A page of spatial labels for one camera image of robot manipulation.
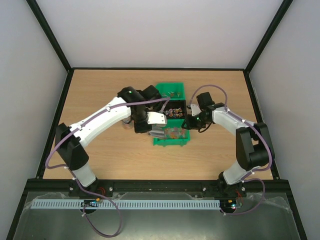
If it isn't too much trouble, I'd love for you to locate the clear plastic cup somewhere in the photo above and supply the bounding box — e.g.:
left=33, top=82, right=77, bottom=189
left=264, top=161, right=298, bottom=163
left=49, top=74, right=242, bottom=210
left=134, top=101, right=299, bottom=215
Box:
left=121, top=119, right=134, bottom=130

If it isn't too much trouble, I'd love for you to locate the black aluminium rail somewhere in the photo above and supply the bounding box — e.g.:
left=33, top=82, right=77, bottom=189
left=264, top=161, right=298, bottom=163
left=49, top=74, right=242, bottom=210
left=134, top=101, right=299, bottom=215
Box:
left=23, top=178, right=292, bottom=199

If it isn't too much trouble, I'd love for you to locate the green bin with lollipops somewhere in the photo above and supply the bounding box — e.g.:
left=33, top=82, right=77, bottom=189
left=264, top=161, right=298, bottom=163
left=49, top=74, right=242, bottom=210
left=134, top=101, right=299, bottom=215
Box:
left=155, top=82, right=186, bottom=100

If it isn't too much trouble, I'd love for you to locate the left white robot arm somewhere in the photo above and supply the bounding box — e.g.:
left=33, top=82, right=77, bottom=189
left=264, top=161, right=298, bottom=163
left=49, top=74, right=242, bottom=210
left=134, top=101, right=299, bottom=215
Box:
left=54, top=85, right=168, bottom=188

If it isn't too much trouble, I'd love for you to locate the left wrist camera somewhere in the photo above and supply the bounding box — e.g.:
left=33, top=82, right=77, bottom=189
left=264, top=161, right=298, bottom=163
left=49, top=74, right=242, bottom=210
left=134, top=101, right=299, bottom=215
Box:
left=147, top=111, right=167, bottom=125

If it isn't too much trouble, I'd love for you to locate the light blue cable duct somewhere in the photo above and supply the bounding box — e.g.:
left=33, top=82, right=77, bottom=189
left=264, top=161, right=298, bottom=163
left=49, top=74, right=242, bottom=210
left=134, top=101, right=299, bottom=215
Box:
left=30, top=199, right=221, bottom=210

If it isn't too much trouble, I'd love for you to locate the green bin with gummies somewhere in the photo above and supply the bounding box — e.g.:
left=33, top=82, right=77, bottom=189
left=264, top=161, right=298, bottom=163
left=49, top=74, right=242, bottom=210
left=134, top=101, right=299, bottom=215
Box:
left=153, top=119, right=191, bottom=147

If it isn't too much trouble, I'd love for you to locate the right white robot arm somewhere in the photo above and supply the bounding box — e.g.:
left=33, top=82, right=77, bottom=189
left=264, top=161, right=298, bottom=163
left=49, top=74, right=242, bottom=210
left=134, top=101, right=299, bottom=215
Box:
left=182, top=92, right=275, bottom=196

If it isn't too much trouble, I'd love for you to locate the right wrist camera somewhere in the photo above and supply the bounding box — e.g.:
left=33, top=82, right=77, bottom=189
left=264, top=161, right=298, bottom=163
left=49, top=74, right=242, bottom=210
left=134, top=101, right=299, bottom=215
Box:
left=187, top=104, right=201, bottom=117

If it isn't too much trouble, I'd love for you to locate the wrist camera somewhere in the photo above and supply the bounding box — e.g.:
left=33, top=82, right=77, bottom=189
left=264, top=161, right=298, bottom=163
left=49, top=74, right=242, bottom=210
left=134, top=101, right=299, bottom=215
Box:
left=187, top=104, right=201, bottom=117
left=147, top=111, right=167, bottom=125

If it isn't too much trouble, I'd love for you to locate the metal scoop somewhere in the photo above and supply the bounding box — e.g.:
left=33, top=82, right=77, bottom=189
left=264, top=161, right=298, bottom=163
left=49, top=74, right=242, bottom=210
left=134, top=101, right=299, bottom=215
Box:
left=148, top=125, right=165, bottom=139

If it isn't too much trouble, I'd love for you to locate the black bin with swirl lollipops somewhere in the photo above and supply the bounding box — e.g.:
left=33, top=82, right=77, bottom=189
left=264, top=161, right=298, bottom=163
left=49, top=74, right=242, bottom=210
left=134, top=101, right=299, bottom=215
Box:
left=163, top=100, right=187, bottom=120

